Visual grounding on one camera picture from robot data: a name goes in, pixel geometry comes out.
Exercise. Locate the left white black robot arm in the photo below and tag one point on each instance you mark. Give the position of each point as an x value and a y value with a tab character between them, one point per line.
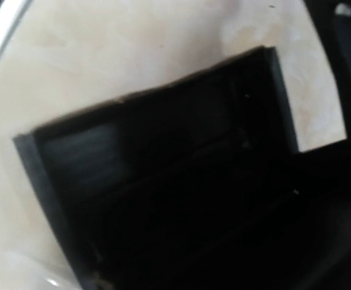
332	20

